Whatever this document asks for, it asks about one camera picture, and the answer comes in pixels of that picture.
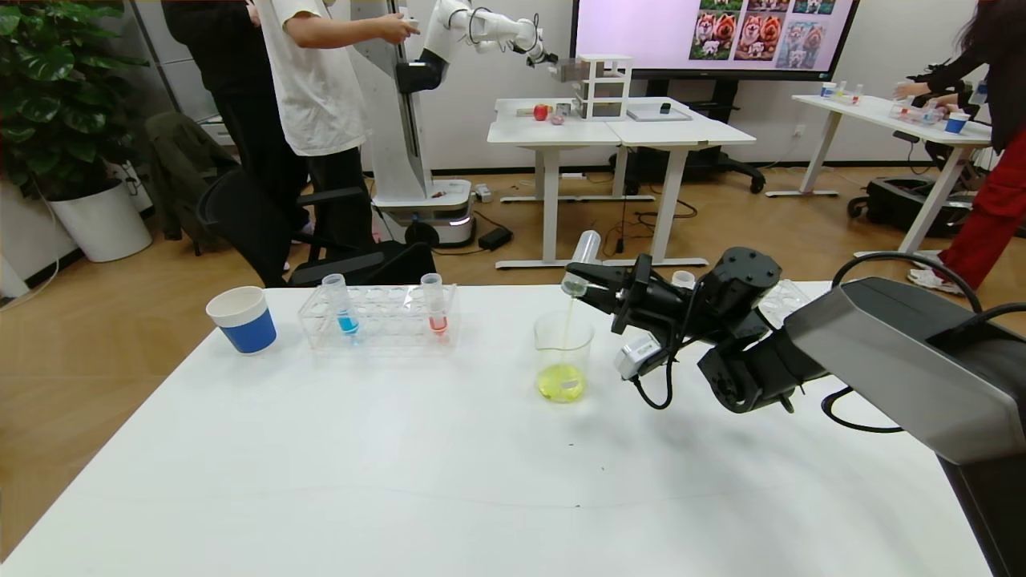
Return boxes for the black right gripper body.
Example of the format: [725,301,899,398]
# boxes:
[611,253,695,335]

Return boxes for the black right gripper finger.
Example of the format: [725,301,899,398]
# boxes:
[578,284,624,315]
[564,261,636,289]

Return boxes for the test tube with yellow pigment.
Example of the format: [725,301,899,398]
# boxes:
[561,230,602,299]

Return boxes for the test tube with blue pigment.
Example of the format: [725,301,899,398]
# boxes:
[321,273,361,337]

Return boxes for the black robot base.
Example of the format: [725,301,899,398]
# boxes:
[848,176,975,240]

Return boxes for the glass beaker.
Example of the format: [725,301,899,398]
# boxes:
[534,311,595,403]

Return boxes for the clear acrylic tube rack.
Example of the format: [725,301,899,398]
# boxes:
[298,283,459,351]
[753,278,812,331]

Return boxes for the black display stand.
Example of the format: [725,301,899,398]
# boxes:
[609,79,766,196]

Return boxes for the white small drawer unit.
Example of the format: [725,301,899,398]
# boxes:
[576,54,632,122]

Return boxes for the white mobile robot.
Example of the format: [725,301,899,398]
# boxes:
[350,0,562,248]

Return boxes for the long white desk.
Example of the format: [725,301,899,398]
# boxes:
[765,94,995,261]

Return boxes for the person in white shirt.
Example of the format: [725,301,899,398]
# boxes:
[255,0,419,257]

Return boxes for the blue white paper cup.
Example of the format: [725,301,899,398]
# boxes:
[206,286,278,355]

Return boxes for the black office chair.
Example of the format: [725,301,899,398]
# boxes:
[196,167,438,288]

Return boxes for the person in red trousers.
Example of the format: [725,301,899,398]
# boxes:
[894,0,1026,293]

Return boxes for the dark green jacket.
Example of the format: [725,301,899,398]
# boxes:
[144,111,241,256]

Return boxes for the person in black clothes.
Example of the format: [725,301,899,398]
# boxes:
[160,0,309,269]

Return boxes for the white plant pot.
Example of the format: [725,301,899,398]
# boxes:
[50,178,153,264]

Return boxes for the large green potted plant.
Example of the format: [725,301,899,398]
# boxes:
[0,0,149,201]

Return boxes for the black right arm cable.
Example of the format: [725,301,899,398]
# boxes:
[822,252,984,434]

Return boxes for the large wall display screen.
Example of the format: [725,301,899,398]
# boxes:
[571,0,860,81]

